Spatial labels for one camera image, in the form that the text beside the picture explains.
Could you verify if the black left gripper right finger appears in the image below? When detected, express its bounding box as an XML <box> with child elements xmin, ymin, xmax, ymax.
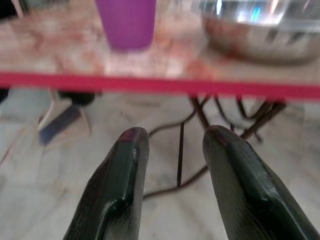
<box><xmin>202</xmin><ymin>124</ymin><xmax>320</xmax><ymax>240</ymax></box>

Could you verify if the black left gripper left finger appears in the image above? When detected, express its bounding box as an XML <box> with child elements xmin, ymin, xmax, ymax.
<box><xmin>62</xmin><ymin>126</ymin><xmax>150</xmax><ymax>240</ymax></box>

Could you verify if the shiny steel bowl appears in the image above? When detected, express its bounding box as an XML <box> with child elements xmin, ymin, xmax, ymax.
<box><xmin>193</xmin><ymin>0</ymin><xmax>320</xmax><ymax>65</ymax></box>

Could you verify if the thin dark metal rod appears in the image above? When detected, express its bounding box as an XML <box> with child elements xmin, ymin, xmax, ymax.
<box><xmin>176</xmin><ymin>121</ymin><xmax>185</xmax><ymax>188</ymax></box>

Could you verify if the white and blue object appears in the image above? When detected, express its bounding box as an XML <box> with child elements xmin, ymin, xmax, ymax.
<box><xmin>37</xmin><ymin>91</ymin><xmax>92</xmax><ymax>146</ymax></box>

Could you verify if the marble table with red edge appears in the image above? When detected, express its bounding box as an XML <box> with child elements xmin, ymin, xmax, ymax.
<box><xmin>0</xmin><ymin>0</ymin><xmax>320</xmax><ymax>104</ymax></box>

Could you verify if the purple plastic cup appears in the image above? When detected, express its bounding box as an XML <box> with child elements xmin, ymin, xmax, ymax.
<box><xmin>96</xmin><ymin>0</ymin><xmax>156</xmax><ymax>52</ymax></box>

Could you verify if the thin dark cable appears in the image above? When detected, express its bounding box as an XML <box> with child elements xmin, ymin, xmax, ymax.
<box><xmin>142</xmin><ymin>109</ymin><xmax>209</xmax><ymax>199</ymax></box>

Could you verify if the dark metal table frame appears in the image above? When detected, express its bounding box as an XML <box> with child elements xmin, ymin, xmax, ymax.
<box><xmin>189</xmin><ymin>95</ymin><xmax>287</xmax><ymax>144</ymax></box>

